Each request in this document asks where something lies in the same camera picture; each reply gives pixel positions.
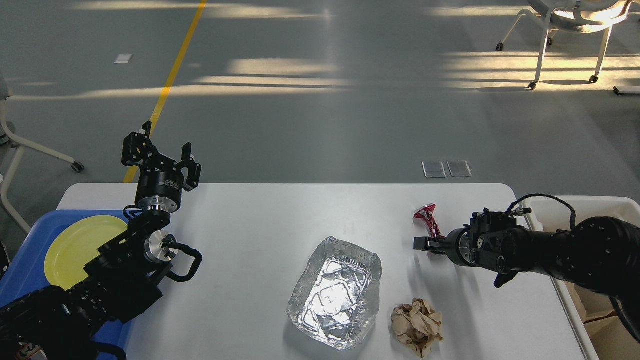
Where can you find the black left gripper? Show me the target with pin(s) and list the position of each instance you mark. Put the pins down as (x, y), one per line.
(161, 182)

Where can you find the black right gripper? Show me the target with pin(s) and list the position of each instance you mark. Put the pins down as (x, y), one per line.
(456, 245)

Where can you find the crushed red soda can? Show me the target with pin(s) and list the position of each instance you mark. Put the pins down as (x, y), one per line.
(426, 214)

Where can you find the brown paper ball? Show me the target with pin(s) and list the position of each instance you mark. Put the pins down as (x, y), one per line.
(417, 326)

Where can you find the aluminium foil tray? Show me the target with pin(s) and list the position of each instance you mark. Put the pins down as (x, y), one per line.
(337, 298)

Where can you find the yellow plastic plate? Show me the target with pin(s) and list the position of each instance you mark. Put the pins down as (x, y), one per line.
(76, 246)

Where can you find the wooden board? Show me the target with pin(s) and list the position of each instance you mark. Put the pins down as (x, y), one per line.
(595, 310)

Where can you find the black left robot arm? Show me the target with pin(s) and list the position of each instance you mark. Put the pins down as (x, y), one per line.
(149, 255)

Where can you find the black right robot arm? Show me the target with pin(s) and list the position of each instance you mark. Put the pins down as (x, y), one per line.
(600, 254)

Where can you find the white plastic bin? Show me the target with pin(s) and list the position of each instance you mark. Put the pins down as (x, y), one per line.
(613, 343)

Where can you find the white chair base left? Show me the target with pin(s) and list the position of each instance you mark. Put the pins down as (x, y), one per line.
(12, 141)

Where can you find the white office chair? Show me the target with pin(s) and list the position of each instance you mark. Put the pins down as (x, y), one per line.
(571, 17)

